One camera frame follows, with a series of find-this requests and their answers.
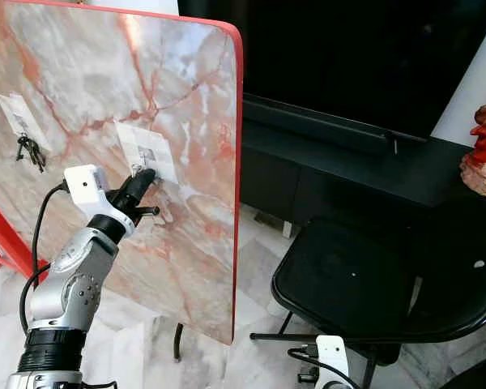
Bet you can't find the dark key bunch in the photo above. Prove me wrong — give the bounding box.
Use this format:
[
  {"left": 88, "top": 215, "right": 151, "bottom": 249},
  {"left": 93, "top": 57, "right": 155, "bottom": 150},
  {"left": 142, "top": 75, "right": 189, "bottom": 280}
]
[{"left": 15, "top": 133, "right": 48, "bottom": 173}]

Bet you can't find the black folding chair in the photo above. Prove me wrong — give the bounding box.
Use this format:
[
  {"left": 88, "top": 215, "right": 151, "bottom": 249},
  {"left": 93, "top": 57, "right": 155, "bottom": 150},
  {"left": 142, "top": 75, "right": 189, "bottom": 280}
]
[{"left": 249, "top": 212, "right": 486, "bottom": 367}]

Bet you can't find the red plastic stool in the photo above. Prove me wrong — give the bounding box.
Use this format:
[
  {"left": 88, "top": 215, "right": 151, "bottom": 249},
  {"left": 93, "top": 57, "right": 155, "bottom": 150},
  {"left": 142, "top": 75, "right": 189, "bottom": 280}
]
[{"left": 0, "top": 194, "right": 51, "bottom": 286}]

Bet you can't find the black table leg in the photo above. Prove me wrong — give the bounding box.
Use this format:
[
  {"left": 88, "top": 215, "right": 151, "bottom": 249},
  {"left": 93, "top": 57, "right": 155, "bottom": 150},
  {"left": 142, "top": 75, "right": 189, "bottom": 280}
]
[{"left": 173, "top": 323, "right": 186, "bottom": 362}]

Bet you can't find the black soundbar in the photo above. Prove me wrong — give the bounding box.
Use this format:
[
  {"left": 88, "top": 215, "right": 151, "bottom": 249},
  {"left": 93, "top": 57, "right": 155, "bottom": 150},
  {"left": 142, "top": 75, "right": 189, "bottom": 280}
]
[{"left": 243, "top": 93, "right": 399, "bottom": 156}]

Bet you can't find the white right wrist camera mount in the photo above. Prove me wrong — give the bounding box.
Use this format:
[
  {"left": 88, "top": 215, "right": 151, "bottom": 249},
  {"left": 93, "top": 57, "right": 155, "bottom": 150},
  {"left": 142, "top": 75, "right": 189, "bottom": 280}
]
[{"left": 315, "top": 334, "right": 351, "bottom": 389}]

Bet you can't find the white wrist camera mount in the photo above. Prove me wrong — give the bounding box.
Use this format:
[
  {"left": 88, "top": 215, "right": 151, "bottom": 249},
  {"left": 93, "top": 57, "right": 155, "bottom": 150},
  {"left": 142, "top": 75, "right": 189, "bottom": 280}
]
[
  {"left": 63, "top": 164, "right": 139, "bottom": 238},
  {"left": 315, "top": 334, "right": 351, "bottom": 389}
]

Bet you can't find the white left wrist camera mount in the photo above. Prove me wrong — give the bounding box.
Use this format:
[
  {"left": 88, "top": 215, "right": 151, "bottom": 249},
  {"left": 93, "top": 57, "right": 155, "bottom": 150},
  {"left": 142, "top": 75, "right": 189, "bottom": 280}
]
[{"left": 63, "top": 164, "right": 139, "bottom": 238}]

